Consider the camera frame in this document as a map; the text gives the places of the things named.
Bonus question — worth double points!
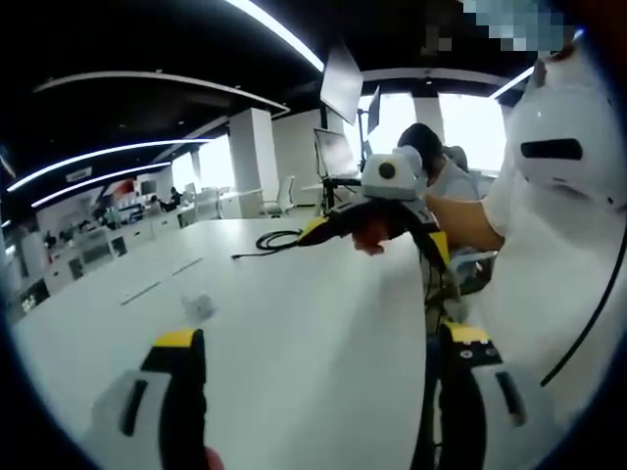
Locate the white desk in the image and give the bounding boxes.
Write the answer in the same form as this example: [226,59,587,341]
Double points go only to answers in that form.
[8,216,445,470]

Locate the white charger adapter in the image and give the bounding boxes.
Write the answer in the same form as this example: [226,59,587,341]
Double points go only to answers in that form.
[179,291,217,320]

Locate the row of background office desks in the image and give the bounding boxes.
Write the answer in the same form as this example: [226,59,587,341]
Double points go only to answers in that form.
[41,208,200,295]

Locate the black cables under desk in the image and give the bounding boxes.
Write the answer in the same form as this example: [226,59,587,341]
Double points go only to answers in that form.
[419,244,464,324]

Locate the white chest-worn device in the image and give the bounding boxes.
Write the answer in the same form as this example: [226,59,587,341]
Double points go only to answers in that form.
[503,46,617,212]

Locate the curved ceiling light strip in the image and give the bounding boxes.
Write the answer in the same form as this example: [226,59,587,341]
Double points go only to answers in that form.
[5,138,215,193]

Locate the black device cable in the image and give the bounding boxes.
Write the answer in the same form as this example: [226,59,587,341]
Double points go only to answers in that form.
[540,238,627,389]

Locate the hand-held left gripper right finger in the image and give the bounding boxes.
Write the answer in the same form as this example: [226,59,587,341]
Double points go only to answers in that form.
[437,320,531,470]

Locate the monitor on stand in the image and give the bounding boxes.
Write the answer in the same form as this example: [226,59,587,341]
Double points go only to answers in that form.
[312,126,363,183]

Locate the large tilted monitor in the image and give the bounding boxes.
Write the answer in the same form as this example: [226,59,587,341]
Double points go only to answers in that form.
[319,42,364,125]

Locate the person's right hand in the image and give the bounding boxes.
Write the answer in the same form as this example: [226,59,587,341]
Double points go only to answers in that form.
[352,216,392,257]

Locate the black Type-C cable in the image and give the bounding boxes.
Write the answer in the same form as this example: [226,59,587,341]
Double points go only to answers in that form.
[231,226,309,260]

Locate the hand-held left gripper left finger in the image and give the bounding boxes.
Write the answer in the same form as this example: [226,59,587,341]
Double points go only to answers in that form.
[90,327,208,470]

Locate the light blue chair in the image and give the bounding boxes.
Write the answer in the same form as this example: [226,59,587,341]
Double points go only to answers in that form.
[446,250,499,297]

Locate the white office chair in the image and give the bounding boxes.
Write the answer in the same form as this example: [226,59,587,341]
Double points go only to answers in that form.
[263,174,297,217]

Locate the small dark monitor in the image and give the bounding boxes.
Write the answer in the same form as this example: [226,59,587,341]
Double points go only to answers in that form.
[365,84,382,134]

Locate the long ceiling light strip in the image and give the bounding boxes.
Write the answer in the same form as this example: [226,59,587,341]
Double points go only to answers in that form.
[227,0,326,72]

